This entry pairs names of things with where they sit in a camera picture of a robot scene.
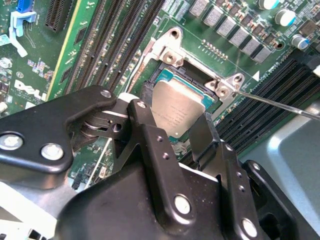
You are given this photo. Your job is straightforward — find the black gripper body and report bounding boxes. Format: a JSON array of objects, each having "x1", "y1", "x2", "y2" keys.
[{"x1": 53, "y1": 159, "x2": 238, "y2": 240}]

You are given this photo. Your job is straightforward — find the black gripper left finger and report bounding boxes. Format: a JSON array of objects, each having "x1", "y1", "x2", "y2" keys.
[{"x1": 0, "y1": 81, "x2": 199, "y2": 230}]

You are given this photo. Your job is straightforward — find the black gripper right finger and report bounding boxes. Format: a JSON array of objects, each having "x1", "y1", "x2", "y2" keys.
[{"x1": 188, "y1": 112, "x2": 297, "y2": 240}]

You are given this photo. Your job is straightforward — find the CPU with silver top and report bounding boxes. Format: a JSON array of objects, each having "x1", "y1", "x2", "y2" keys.
[{"x1": 149, "y1": 71, "x2": 217, "y2": 142}]

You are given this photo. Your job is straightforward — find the thin metal locking lever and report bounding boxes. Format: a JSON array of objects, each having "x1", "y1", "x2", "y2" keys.
[{"x1": 231, "y1": 88, "x2": 320, "y2": 123}]

